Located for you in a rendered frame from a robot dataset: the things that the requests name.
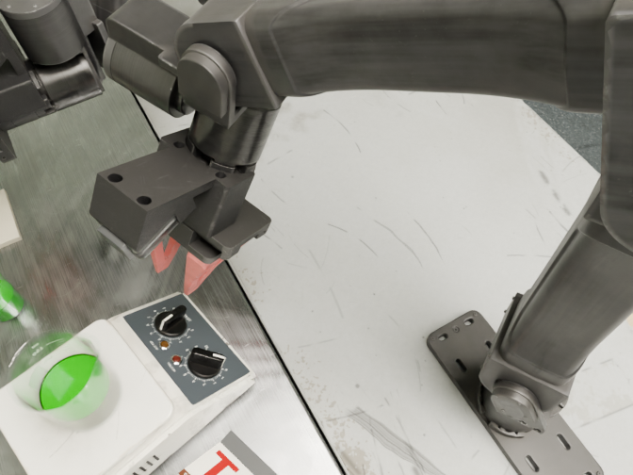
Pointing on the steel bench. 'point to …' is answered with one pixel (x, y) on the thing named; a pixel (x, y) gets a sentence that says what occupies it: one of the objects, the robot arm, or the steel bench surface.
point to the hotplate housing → (181, 423)
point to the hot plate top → (106, 449)
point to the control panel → (183, 345)
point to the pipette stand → (9, 232)
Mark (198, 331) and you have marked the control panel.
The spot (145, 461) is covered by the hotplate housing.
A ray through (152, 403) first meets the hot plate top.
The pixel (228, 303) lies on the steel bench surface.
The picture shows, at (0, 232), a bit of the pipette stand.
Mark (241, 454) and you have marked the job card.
